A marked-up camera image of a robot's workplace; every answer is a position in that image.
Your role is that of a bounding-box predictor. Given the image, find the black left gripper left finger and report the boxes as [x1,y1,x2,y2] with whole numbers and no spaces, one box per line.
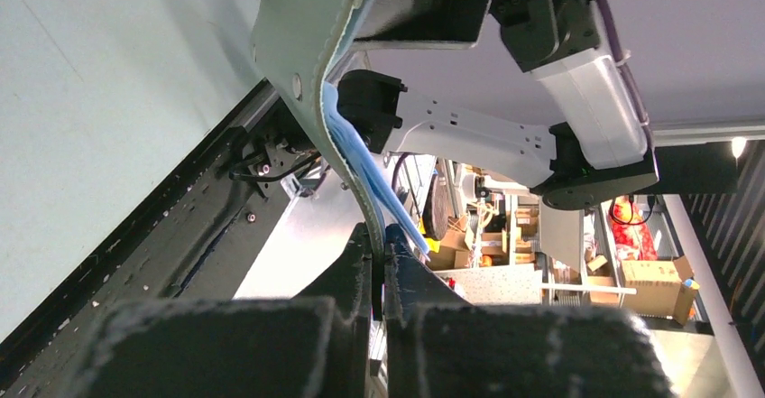
[60,225,372,397]

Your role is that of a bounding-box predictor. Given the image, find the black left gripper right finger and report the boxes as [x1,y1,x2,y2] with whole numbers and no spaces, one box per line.
[384,225,674,397]

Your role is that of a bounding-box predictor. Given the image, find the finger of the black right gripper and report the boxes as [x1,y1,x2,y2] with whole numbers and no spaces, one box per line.
[352,0,492,50]

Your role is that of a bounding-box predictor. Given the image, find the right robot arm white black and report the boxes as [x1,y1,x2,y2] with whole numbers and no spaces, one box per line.
[249,0,659,215]

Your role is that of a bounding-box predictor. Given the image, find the cardboard box in background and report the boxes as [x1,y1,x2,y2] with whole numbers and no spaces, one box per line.
[622,256,700,326]

